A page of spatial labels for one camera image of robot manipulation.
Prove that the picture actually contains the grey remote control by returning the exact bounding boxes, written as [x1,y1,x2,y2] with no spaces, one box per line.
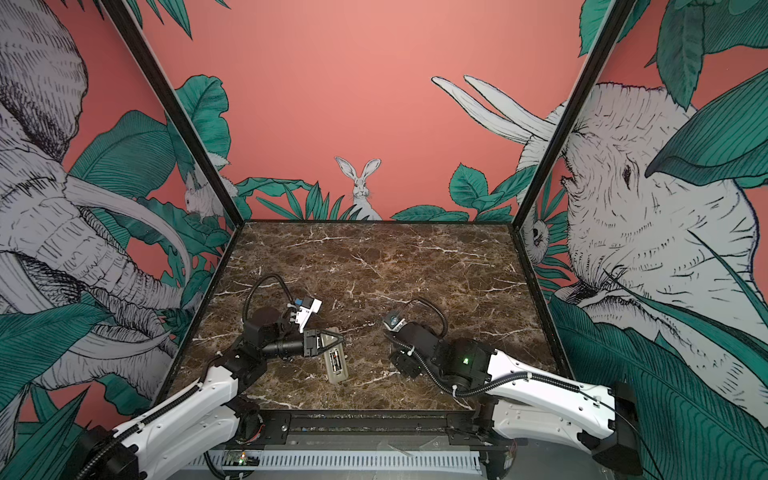
[323,343,349,384]

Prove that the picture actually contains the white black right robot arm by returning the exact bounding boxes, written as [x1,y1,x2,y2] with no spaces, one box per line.
[383,318,643,476]

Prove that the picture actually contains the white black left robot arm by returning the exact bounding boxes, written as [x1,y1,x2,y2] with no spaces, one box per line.
[62,307,344,479]

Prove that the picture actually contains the green circuit board with leds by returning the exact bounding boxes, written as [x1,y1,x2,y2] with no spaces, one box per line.
[221,450,261,469]

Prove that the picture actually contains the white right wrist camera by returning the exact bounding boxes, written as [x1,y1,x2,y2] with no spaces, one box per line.
[382,309,407,332]

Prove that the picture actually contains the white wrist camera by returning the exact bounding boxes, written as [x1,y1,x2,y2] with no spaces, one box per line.
[289,297,322,333]
[382,309,407,332]

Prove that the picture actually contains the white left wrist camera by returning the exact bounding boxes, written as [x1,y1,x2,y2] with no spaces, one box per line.
[289,297,322,333]

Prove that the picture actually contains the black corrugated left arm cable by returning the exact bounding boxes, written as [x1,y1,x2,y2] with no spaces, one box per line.
[241,273,296,328]

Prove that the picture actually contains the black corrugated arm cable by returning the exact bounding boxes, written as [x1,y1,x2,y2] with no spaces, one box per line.
[241,273,296,328]
[383,297,601,400]

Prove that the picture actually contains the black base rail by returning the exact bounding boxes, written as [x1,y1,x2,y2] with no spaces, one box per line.
[251,410,513,449]

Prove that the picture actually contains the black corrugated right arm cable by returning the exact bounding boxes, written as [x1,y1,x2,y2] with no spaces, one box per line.
[383,297,601,400]

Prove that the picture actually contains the white slotted cable duct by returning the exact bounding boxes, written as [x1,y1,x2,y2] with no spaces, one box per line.
[208,450,484,475]

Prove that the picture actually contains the black right corner frame post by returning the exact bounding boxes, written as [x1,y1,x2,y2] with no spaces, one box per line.
[512,0,635,232]

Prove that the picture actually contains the black corner frame post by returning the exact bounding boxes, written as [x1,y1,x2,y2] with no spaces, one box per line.
[101,0,245,229]
[512,0,635,232]

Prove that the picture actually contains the black left corner frame post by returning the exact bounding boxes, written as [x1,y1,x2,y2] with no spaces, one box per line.
[101,0,245,229]

